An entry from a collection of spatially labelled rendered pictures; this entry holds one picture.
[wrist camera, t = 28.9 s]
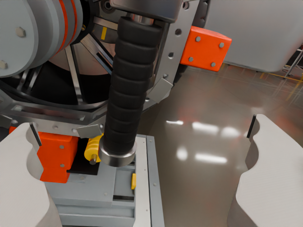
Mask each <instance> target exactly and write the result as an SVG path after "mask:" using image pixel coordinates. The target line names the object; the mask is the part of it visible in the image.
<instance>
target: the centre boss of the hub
mask: <svg viewBox="0 0 303 227"><path fill-rule="evenodd" d="M101 9H102V10H103V12H105V13H106V14H112V13H114V12H115V10H116V9H114V8H112V7H111V6H110V0H102V1H101Z"/></svg>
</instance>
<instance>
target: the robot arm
mask: <svg viewBox="0 0 303 227"><path fill-rule="evenodd" d="M247 138H249V141H250V142H251V145H250V147H249V150H248V154H247V157H246V159H245V163H246V165H247V168H248V171H246V172H244V173H243V174H242V175H241V177H240V180H239V182H238V185H237V188H236V191H235V194H234V197H233V200H232V203H231V207H230V211H229V214H228V218H227V225H228V227H303V148H302V147H301V146H300V145H299V144H298V143H297V142H296V141H295V140H294V139H292V138H291V137H290V136H289V135H288V134H286V133H285V132H284V131H283V130H282V129H280V128H279V127H278V126H277V125H276V124H274V123H273V122H272V121H271V120H270V119H269V118H268V117H266V116H265V115H263V114H253V117H252V120H251V124H250V127H249V130H248V134H247ZM40 146H42V144H41V140H40V137H39V134H38V131H37V127H36V125H35V123H34V122H30V123H22V124H21V125H19V126H18V127H17V128H16V129H15V130H14V131H12V132H11V133H10V134H9V135H8V136H7V137H6V138H5V139H4V140H3V141H2V142H0V227H62V224H61V220H60V217H59V213H58V210H57V207H56V205H55V204H54V201H53V199H52V197H51V195H50V194H49V191H48V189H47V187H46V186H45V184H44V182H42V181H40V178H41V175H42V173H43V171H44V168H43V166H42V164H41V162H40V160H39V158H38V156H37V152H38V150H39V147H40Z"/></svg>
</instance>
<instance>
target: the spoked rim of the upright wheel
mask: <svg viewBox="0 0 303 227"><path fill-rule="evenodd" d="M99 1H102V0H88V1H86V0H80V2H81V6H82V10H83V25H85V27H86V30H82V29H81V31H80V34H79V35H78V37H77V38H76V39H75V41H73V42H72V43H71V44H70V45H68V46H67V47H66V48H65V53H66V57H67V61H68V64H69V69H70V71H68V70H65V69H63V68H61V67H59V66H57V65H55V64H53V63H52V62H50V61H46V62H45V63H43V64H42V65H40V66H37V67H35V68H31V69H26V70H24V71H22V72H21V73H19V74H17V75H14V76H11V77H3V78H0V86H2V87H3V88H5V89H7V90H9V91H10V92H12V93H14V94H16V95H18V96H20V97H23V98H25V99H27V100H30V101H32V102H35V103H38V104H41V105H47V106H52V107H58V108H64V109H72V110H83V109H94V108H99V107H102V106H104V105H106V104H107V103H108V99H109V90H110V85H111V82H110V80H111V73H112V71H113V68H112V67H111V66H110V65H109V64H108V63H107V62H106V60H105V59H104V58H103V57H102V56H101V55H100V54H99V51H100V52H101V53H102V54H103V56H104V57H105V58H106V59H107V60H108V61H109V63H110V64H111V65H112V66H113V59H114V58H113V56H112V55H111V54H110V53H109V52H108V50H107V49H106V48H105V47H104V46H103V45H102V44H101V42H100V41H99V40H98V39H97V38H96V36H95V35H94V34H93V32H94V30H95V29H96V27H97V25H100V26H103V27H106V28H109V29H112V30H115V31H117V27H118V22H117V21H114V20H111V19H108V18H105V17H102V16H100V6H99ZM155 24H156V25H159V26H161V27H162V32H163V30H164V26H165V22H162V21H158V20H156V21H155ZM162 34H163V33H162ZM161 38H162V37H161ZM160 41H161V40H160ZM80 42H81V43H82V44H83V46H84V47H85V48H86V49H87V50H88V51H89V52H90V53H91V54H92V56H93V57H94V58H95V59H96V60H97V61H98V62H99V63H100V64H101V66H102V67H103V68H104V69H105V70H106V71H107V72H108V74H103V75H84V74H80V73H79V69H78V63H77V59H76V54H75V50H74V46H73V45H74V44H77V43H80ZM159 46H160V43H159V44H158V46H157V48H158V50H159ZM155 62H156V60H155V61H154V62H153V64H154V66H155Z"/></svg>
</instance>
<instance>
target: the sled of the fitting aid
mask: <svg viewBox="0 0 303 227"><path fill-rule="evenodd" d="M55 205H56V207H57V210H58V213H59V217H60V220H61V224H62V225H74V226H92V227H133V225H134V222H135V220H136V154H135V156H134V159H133V161H132V162H131V163H130V164H128V165H126V166H123V167H116V175H115V185H114V193H113V200H112V206H111V208H103V207H90V206H77V205H63V204H55Z"/></svg>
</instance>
